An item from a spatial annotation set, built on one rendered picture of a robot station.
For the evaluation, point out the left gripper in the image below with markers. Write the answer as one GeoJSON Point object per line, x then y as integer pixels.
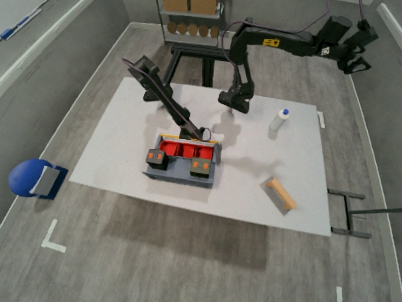
{"type": "Point", "coordinates": [343, 53]}

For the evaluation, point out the white bottle with blue cap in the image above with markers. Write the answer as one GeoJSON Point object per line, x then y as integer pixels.
{"type": "Point", "coordinates": [280, 118]}

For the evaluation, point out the sanding float with wooden handle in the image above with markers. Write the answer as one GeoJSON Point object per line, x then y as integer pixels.
{"type": "Point", "coordinates": [270, 186]}

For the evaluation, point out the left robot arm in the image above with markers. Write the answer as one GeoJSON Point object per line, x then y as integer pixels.
{"type": "Point", "coordinates": [299, 44]}

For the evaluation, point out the red open bin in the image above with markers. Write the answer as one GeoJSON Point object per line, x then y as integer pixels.
{"type": "Point", "coordinates": [186, 150]}
{"type": "Point", "coordinates": [169, 147]}
{"type": "Point", "coordinates": [203, 152]}

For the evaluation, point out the grey metal shelf rack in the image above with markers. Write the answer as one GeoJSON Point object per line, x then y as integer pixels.
{"type": "Point", "coordinates": [178, 169]}

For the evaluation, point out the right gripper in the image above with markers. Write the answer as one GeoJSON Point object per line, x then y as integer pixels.
{"type": "Point", "coordinates": [184, 135]}

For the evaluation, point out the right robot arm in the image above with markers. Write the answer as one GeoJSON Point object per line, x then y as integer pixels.
{"type": "Point", "coordinates": [155, 89]}

